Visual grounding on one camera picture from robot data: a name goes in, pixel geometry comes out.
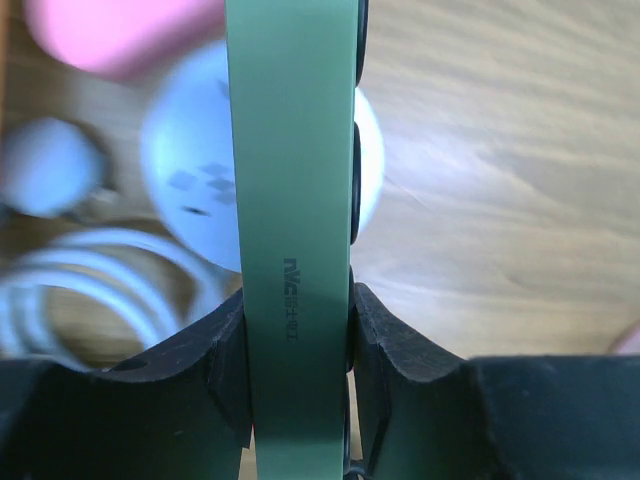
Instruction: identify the light blue cable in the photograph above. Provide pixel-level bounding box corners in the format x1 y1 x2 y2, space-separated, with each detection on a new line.
0 227 226 371

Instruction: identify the blue round socket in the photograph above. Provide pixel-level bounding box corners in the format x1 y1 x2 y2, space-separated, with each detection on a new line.
140 37 385 277

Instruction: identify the green power strip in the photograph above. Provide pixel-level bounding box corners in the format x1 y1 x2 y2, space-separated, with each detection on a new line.
225 1 366 479

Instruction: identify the pink triangular power strip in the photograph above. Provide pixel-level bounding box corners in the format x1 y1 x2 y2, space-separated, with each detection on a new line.
23 0 224 79

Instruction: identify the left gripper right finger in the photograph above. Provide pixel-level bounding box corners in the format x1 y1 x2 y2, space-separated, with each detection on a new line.
353 284 639 479

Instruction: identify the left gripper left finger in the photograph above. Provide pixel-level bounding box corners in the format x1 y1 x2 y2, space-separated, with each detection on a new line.
1 293 252 479

